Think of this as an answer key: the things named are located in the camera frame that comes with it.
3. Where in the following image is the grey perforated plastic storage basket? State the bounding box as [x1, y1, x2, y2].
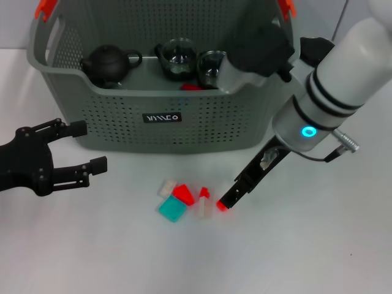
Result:
[26, 0, 301, 154]

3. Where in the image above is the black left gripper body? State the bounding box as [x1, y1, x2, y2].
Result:
[0, 127, 55, 197]

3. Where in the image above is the dark red long block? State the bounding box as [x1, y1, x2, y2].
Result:
[179, 82, 205, 91]

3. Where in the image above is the black ceramic teapot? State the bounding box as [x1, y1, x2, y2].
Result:
[80, 44, 143, 89]

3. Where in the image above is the glass kettle with black handle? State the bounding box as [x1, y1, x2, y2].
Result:
[299, 36, 337, 67]

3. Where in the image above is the teal square block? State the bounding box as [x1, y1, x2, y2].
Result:
[158, 195, 187, 224]

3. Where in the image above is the glass jar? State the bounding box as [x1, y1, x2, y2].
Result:
[197, 50, 229, 81]

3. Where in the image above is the glass teapot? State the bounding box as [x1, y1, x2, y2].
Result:
[154, 37, 200, 81]
[195, 53, 227, 91]

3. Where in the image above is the right gripper cable with connectors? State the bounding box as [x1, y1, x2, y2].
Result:
[259, 127, 361, 170]

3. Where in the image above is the white small block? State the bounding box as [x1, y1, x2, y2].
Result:
[194, 195, 213, 220]

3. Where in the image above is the orange red sloped block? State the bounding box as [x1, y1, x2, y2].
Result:
[171, 183, 195, 206]

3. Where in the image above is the translucent white pink block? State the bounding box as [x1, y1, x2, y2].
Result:
[157, 179, 178, 197]

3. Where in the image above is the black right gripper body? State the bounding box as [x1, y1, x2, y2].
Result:
[234, 137, 292, 194]

